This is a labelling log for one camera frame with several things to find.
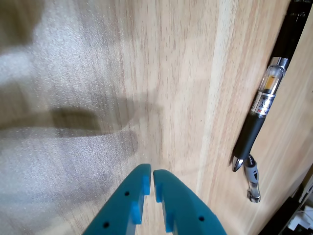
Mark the clear pen with grey grip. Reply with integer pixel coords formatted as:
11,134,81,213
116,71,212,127
244,154,262,204

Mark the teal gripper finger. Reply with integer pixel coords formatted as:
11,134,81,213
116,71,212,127
153,169,227,235
82,163,152,235

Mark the white power adapter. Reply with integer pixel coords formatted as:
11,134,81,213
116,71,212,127
288,205,313,232

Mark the black pen with silver tip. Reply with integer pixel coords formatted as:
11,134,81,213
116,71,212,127
231,0,309,172

